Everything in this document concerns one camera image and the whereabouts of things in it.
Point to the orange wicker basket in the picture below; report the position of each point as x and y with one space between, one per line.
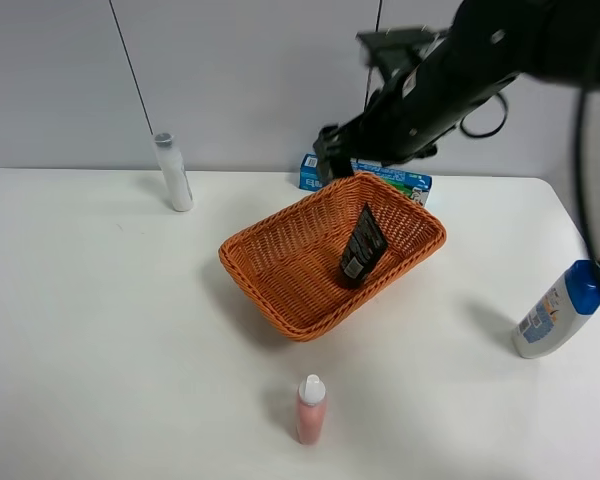
288 263

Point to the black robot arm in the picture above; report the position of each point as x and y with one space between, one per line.
498 40

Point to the pink bottle white cap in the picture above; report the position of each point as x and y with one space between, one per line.
310 409

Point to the white bottle silver cap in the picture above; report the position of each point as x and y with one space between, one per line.
171 163

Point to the white shampoo bottle blue cap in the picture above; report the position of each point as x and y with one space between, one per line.
560 312

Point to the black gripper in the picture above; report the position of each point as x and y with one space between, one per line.
417 104

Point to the black cosmetic tube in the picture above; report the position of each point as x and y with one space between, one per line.
365 247

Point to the blue toothpaste box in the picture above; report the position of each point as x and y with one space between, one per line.
415 186

